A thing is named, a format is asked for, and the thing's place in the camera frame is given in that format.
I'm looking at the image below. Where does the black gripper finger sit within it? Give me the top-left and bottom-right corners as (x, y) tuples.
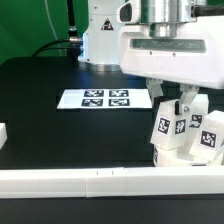
(146, 78), (164, 107)
(175, 84), (199, 115)

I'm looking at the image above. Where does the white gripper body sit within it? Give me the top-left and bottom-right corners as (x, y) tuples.
(119, 16), (224, 89)

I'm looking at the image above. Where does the white round stool seat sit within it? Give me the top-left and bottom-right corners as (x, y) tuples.
(153, 145), (223, 167)

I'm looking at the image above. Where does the white sheet with tags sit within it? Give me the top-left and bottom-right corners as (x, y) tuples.
(57, 88), (152, 109)

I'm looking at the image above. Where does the white front barrier rail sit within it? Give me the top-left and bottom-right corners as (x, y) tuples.
(0, 166), (224, 198)

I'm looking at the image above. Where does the white barrier rail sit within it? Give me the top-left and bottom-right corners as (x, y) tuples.
(0, 123), (7, 150)
(0, 166), (224, 198)

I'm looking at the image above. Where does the black cable with connector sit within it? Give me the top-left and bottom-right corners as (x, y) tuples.
(32, 0), (84, 63)

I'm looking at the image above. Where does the thin grey cable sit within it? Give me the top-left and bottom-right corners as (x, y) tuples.
(44, 0), (64, 57)

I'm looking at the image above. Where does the white left barrier rail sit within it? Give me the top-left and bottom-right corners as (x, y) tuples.
(0, 123), (7, 150)

